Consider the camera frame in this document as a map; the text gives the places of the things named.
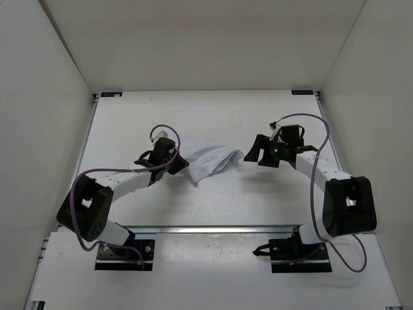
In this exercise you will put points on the right blue corner label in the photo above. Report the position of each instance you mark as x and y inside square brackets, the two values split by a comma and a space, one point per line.
[302, 92]

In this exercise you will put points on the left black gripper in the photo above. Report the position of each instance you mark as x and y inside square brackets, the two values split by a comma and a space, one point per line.
[181, 164]

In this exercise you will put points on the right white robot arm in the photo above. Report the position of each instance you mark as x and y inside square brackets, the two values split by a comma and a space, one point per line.
[348, 204]

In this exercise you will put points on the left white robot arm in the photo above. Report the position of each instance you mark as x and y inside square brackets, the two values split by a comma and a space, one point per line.
[86, 208]

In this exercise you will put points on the left blue corner label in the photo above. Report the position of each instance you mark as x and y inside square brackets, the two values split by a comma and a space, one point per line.
[111, 94]

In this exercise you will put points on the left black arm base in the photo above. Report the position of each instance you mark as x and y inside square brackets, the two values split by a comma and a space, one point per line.
[111, 259]

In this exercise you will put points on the white fabric skirt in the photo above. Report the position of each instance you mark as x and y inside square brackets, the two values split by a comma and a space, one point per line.
[206, 158]

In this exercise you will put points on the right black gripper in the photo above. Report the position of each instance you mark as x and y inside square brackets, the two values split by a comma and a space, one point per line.
[261, 143]

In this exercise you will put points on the blue corner label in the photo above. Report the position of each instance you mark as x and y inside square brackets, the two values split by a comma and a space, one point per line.
[111, 94]
[302, 92]

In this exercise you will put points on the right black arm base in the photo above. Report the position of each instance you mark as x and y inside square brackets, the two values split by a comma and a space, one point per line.
[291, 255]

